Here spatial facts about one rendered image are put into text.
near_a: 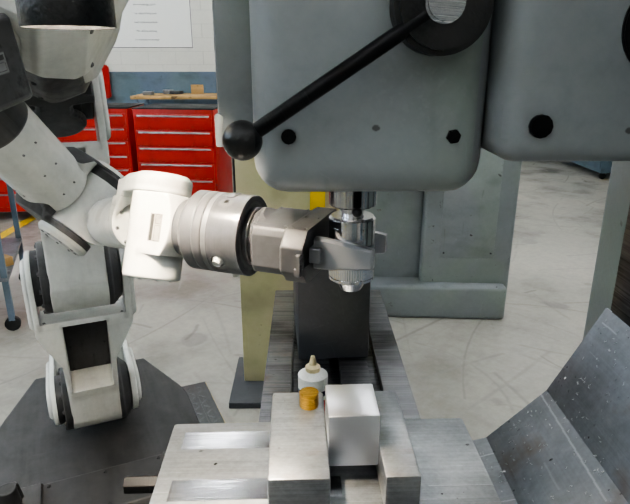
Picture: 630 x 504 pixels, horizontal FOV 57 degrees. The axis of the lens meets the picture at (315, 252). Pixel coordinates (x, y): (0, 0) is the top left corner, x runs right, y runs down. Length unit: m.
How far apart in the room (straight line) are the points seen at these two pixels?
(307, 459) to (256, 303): 1.93
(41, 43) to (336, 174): 0.45
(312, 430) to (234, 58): 0.38
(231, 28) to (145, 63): 9.35
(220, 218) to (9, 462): 1.03
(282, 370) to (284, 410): 0.30
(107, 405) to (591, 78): 1.18
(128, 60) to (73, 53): 9.13
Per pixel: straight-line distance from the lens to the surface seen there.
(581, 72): 0.48
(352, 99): 0.46
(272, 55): 0.46
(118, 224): 0.75
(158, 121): 5.25
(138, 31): 9.91
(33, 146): 0.81
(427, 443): 0.70
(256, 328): 2.55
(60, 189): 0.86
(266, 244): 0.57
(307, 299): 0.94
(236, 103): 0.54
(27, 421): 1.64
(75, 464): 1.45
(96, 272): 1.16
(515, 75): 0.47
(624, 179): 0.86
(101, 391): 1.37
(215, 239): 0.60
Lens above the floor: 1.42
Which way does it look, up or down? 19 degrees down
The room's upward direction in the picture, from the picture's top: straight up
